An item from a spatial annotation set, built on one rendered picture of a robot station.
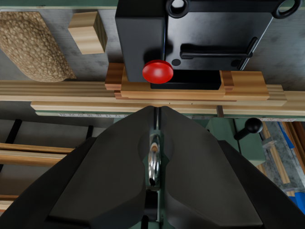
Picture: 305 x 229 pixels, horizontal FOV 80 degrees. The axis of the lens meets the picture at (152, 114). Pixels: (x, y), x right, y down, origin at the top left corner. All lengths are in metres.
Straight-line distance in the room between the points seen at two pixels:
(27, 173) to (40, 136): 0.51
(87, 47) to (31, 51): 0.09
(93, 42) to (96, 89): 0.13
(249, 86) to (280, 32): 0.09
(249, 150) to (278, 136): 0.93
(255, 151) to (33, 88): 0.42
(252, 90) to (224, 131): 0.10
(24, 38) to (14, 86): 0.16
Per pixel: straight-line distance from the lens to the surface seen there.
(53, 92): 0.42
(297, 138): 1.83
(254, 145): 0.31
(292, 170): 1.20
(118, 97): 0.36
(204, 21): 0.18
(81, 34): 0.28
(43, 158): 2.38
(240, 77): 0.37
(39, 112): 0.46
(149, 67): 0.17
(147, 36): 0.17
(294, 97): 0.48
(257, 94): 0.36
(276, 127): 1.23
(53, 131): 2.98
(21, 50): 0.35
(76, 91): 0.40
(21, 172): 2.93
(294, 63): 0.41
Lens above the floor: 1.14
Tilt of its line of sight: 29 degrees down
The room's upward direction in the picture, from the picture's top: 178 degrees counter-clockwise
